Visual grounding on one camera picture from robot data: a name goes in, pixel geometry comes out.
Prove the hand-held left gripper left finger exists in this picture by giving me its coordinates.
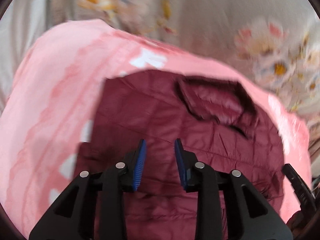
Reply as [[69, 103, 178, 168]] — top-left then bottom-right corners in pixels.
[[29, 139, 148, 240]]

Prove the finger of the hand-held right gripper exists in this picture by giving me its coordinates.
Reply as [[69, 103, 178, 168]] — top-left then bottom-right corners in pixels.
[[282, 163, 316, 219]]

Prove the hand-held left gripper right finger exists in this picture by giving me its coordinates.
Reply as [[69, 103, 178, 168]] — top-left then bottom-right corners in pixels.
[[174, 138, 293, 240]]

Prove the maroon puffer jacket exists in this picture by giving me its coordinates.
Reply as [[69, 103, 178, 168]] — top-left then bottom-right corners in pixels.
[[74, 69, 287, 240]]

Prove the pink blanket with white print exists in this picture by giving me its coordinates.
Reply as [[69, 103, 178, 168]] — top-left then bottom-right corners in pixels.
[[0, 19, 312, 240]]

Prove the grey floral bed sheet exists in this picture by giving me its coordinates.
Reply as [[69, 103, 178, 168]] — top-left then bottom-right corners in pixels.
[[45, 0, 320, 130]]

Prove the white cloth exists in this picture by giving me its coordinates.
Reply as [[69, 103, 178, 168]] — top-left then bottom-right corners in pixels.
[[0, 0, 52, 115]]

